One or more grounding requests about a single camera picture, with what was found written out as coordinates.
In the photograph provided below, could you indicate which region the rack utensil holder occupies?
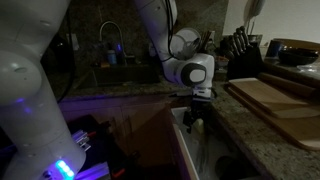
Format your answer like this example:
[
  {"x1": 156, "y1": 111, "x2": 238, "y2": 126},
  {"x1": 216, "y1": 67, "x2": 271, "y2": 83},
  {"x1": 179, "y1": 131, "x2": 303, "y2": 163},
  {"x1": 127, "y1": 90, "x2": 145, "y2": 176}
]
[{"x1": 199, "y1": 30, "x2": 215, "y2": 55}]

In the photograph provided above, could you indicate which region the wooden rolling pin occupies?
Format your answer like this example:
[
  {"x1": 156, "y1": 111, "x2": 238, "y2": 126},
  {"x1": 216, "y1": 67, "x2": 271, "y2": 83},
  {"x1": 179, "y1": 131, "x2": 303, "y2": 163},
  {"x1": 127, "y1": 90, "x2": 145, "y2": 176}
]
[{"x1": 257, "y1": 72, "x2": 318, "y2": 98}]

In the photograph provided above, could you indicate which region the white blue soap bottle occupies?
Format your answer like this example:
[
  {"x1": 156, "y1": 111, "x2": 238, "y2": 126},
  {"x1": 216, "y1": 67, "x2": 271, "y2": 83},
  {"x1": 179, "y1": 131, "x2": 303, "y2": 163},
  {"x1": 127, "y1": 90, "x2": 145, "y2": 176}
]
[{"x1": 106, "y1": 49, "x2": 118, "y2": 66}]

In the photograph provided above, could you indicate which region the steel kitchen sink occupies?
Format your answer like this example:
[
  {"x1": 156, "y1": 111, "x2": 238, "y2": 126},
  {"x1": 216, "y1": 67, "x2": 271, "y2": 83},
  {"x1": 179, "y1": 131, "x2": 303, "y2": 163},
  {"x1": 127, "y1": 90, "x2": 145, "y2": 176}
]
[{"x1": 89, "y1": 63, "x2": 162, "y2": 87}]

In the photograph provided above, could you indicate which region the white open drawer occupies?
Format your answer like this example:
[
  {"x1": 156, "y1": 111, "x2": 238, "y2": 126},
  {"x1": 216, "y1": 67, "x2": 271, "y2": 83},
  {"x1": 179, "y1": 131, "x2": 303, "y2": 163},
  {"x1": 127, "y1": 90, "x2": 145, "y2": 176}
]
[{"x1": 169, "y1": 106, "x2": 265, "y2": 180}]

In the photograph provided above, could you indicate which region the large brown cutting board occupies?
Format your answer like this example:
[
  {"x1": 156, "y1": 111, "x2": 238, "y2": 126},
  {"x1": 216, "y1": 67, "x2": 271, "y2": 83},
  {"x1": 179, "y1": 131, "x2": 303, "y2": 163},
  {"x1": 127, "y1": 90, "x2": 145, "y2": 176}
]
[{"x1": 226, "y1": 84, "x2": 320, "y2": 152}]

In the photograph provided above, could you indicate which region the wooden base cabinet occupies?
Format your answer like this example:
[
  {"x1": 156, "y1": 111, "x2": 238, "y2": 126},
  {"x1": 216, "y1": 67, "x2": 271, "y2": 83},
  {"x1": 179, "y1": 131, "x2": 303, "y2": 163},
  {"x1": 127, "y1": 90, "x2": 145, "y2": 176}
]
[{"x1": 58, "y1": 94, "x2": 183, "y2": 169}]

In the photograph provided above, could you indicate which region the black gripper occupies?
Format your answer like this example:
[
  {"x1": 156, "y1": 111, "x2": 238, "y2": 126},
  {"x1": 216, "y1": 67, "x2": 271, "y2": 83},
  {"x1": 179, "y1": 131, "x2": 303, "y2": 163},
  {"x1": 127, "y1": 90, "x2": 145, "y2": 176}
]
[{"x1": 182, "y1": 98, "x2": 211, "y2": 135}]

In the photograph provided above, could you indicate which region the yellow kitchen sponge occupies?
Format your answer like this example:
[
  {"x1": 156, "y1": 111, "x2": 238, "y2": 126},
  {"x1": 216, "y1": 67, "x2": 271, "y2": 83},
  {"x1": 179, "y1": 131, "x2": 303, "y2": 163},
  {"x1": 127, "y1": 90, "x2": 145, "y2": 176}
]
[{"x1": 193, "y1": 118, "x2": 205, "y2": 135}]

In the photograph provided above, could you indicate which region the light wooden cutting board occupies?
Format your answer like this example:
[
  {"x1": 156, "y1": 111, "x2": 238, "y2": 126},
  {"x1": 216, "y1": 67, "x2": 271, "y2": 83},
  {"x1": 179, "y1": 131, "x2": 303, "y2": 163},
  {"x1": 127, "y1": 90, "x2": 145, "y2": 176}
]
[{"x1": 227, "y1": 77, "x2": 320, "y2": 120}]

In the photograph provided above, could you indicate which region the curved chrome faucet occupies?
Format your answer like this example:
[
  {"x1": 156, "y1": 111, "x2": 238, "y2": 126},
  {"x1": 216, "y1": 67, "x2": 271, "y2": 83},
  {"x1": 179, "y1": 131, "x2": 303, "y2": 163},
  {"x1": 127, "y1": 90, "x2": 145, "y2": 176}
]
[{"x1": 98, "y1": 20, "x2": 128, "y2": 66}]

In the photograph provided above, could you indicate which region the dark bowl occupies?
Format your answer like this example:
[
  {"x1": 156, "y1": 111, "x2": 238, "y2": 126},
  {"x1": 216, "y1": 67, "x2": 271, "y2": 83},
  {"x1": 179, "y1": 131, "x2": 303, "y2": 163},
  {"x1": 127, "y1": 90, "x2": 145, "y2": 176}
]
[{"x1": 277, "y1": 46, "x2": 320, "y2": 66}]

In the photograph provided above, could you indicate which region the white wall outlet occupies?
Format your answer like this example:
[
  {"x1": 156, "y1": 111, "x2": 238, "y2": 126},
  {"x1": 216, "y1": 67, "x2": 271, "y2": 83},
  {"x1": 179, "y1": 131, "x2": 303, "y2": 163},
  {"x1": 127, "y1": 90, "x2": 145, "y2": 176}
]
[{"x1": 65, "y1": 32, "x2": 80, "y2": 52}]

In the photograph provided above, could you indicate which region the white wall phone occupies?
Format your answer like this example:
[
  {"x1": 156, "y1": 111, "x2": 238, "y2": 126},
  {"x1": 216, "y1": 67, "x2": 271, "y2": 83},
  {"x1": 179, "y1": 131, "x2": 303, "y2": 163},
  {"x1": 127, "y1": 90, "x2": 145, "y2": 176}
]
[{"x1": 243, "y1": 0, "x2": 267, "y2": 26}]

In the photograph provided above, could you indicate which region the black knife block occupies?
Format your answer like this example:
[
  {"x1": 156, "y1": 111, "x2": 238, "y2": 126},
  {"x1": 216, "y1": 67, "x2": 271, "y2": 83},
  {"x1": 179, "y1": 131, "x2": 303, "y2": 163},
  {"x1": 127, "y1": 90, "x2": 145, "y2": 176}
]
[{"x1": 221, "y1": 25, "x2": 265, "y2": 81}]

